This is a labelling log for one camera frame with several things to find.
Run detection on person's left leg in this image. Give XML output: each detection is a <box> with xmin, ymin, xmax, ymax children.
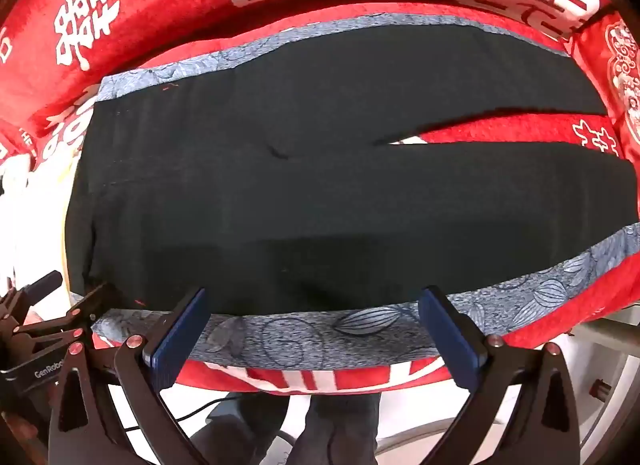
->
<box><xmin>190</xmin><ymin>392</ymin><xmax>292</xmax><ymax>465</ymax></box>

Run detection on person's right leg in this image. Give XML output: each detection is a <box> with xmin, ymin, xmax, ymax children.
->
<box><xmin>295</xmin><ymin>390</ymin><xmax>382</xmax><ymax>465</ymax></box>

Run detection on red patterned cushion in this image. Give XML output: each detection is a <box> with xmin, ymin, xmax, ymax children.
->
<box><xmin>570</xmin><ymin>10</ymin><xmax>640</xmax><ymax>166</ymax></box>

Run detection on black pants with patterned trim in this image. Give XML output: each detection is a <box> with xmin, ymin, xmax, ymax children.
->
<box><xmin>65</xmin><ymin>12</ymin><xmax>640</xmax><ymax>363</ymax></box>

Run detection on white cloth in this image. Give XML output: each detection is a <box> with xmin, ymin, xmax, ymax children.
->
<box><xmin>0</xmin><ymin>155</ymin><xmax>83</xmax><ymax>306</ymax></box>

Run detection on black cable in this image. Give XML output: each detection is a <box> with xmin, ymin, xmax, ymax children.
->
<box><xmin>125</xmin><ymin>396</ymin><xmax>238</xmax><ymax>433</ymax></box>

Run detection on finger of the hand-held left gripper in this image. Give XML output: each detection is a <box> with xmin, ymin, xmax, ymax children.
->
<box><xmin>0</xmin><ymin>270</ymin><xmax>63</xmax><ymax>332</ymax></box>
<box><xmin>12</xmin><ymin>285</ymin><xmax>121</xmax><ymax>352</ymax></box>

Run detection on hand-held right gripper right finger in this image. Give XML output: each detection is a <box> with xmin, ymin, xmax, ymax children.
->
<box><xmin>417</xmin><ymin>285</ymin><xmax>583</xmax><ymax>465</ymax></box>

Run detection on person's leg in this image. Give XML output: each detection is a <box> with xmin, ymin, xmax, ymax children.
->
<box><xmin>190</xmin><ymin>392</ymin><xmax>292</xmax><ymax>465</ymax></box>
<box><xmin>295</xmin><ymin>390</ymin><xmax>382</xmax><ymax>465</ymax></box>

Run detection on white furniture frame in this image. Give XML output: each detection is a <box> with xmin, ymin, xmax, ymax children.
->
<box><xmin>565</xmin><ymin>305</ymin><xmax>640</xmax><ymax>465</ymax></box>

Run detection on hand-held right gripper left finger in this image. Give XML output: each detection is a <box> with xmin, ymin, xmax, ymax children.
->
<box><xmin>47</xmin><ymin>287</ymin><xmax>211</xmax><ymax>465</ymax></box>

